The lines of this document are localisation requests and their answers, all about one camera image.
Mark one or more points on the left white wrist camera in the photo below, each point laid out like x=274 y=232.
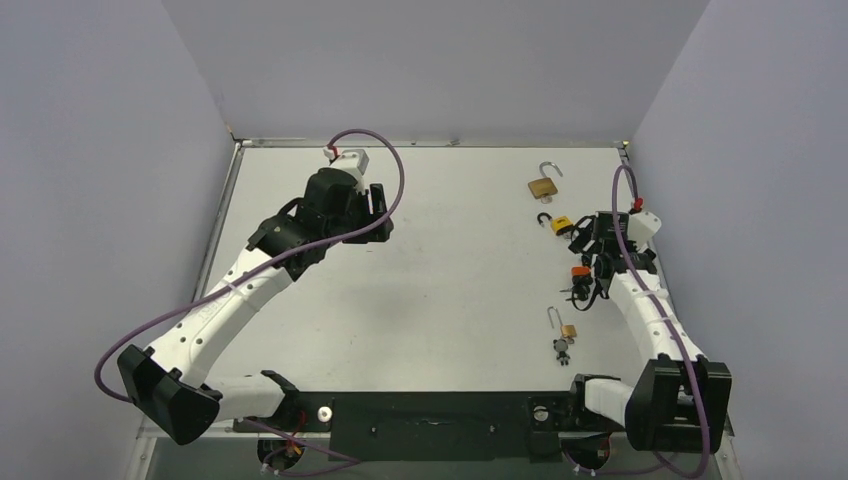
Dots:
x=352 y=161

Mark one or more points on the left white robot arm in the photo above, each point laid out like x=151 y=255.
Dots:
x=170 y=381

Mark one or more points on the large brass padlock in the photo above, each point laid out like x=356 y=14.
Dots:
x=544 y=188

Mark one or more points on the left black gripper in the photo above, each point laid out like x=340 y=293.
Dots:
x=371 y=209

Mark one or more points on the small brass padlock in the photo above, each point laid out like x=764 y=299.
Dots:
x=567 y=331

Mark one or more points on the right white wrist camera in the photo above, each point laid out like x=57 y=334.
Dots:
x=643 y=225

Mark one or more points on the small padlock keys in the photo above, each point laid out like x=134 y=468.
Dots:
x=561 y=347

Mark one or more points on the yellow padlock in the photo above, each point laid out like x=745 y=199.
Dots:
x=561 y=226

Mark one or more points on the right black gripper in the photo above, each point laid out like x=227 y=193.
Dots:
x=589 y=234

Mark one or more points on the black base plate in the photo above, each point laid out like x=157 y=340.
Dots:
x=442 y=426

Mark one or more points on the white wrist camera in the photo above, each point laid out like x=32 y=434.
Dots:
x=643 y=225
x=352 y=161

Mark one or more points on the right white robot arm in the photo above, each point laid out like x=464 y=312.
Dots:
x=679 y=402

